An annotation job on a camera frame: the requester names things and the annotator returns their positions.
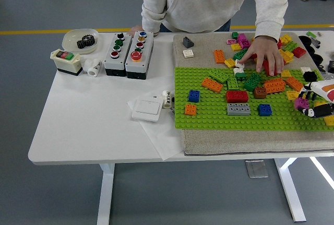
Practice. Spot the magenta two-by-two brick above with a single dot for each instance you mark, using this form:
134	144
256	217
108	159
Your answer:
301	102
242	37
245	44

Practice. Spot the orange two-by-four brick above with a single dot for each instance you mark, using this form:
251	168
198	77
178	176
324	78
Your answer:
212	85
274	86
293	83
219	56

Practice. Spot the yellow flat square brick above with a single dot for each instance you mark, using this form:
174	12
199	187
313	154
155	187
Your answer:
291	95
230	63

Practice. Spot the white paper sheet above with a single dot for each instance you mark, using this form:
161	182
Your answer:
161	136

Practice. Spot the small grey metal tool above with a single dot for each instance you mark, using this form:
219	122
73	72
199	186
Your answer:
315	42

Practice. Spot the white table leg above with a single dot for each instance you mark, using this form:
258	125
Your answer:
105	196
289	188

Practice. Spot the grey emergency-stop control box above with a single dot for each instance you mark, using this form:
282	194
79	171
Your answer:
144	52

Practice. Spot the grey two-by-four brick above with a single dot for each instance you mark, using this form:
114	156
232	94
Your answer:
238	109

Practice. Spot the red two-by-two brick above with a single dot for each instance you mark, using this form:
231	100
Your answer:
299	52

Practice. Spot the person's left hand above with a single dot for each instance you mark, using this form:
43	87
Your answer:
266	50

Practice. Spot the white flat square brick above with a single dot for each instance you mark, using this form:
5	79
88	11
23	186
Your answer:
188	53

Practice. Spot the small black box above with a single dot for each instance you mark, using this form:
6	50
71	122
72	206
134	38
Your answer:
331	66

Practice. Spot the white two-by-two brick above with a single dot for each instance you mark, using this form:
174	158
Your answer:
304	69
238	70
238	65

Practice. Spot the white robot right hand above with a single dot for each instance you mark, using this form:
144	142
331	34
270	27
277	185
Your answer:
323	89

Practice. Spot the yellow two-by-two brick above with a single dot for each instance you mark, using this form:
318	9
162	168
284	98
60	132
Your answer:
329	121
286	39
286	73
236	47

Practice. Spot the cream red-green switch box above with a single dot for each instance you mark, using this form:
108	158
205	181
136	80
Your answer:
65	64

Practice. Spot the person's right hand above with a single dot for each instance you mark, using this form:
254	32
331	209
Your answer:
135	29

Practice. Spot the small white labelled pipe fitting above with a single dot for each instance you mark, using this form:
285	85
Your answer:
167	99

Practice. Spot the metal floor plate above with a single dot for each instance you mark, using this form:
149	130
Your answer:
257	168

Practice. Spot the person's right forearm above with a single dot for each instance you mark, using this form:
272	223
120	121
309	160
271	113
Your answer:
151	18

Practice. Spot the pink flat plate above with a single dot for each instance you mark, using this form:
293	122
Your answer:
231	41

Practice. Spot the red tall brick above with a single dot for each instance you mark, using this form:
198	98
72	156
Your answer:
279	43

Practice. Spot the brown two-by-two brick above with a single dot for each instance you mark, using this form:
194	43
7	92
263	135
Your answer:
260	93

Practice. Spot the orange two-by-two brick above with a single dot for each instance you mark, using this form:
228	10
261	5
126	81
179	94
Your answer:
190	110

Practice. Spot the blue two-by-two brick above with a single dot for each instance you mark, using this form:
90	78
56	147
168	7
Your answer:
264	110
194	96

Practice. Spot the small green plastic piece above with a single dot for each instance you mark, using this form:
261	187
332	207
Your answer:
311	34

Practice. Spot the dark green two-by-four brick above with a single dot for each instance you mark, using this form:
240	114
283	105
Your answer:
252	82
240	54

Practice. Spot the red two-by-four brick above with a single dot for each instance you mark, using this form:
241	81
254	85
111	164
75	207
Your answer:
237	97

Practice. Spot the grey-brown mat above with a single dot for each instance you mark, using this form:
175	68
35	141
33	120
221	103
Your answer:
235	142

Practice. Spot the green studded baseplate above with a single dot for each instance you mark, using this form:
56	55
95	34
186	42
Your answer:
216	122

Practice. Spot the black gear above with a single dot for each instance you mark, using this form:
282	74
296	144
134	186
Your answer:
86	42

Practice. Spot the dark grey slope brick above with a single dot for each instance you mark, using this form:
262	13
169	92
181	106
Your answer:
188	42

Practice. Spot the white wall switch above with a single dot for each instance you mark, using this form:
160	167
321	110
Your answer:
147	108

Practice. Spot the small dark green brick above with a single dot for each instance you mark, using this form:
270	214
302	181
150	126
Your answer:
241	76
235	35

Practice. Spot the yellow two-by-four brick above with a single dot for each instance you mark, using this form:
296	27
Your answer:
287	56

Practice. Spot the light green two-by-four brick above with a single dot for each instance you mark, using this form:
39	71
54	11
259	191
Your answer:
291	46
220	75

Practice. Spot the light green two-by-three brick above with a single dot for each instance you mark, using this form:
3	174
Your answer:
233	83

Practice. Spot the large red brick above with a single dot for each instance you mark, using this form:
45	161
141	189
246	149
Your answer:
267	69

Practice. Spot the white label with black print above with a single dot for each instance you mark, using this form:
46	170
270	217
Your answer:
172	110

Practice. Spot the white pipe tee fitting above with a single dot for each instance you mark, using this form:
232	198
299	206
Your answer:
94	69

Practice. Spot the grey four-button control box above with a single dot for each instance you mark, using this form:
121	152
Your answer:
114	64

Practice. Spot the black two-by-two brick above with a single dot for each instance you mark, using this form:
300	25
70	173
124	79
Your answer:
310	76

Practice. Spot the person's left forearm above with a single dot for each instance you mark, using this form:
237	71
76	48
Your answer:
268	21

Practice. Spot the white oval dish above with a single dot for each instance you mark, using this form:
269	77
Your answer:
70	39

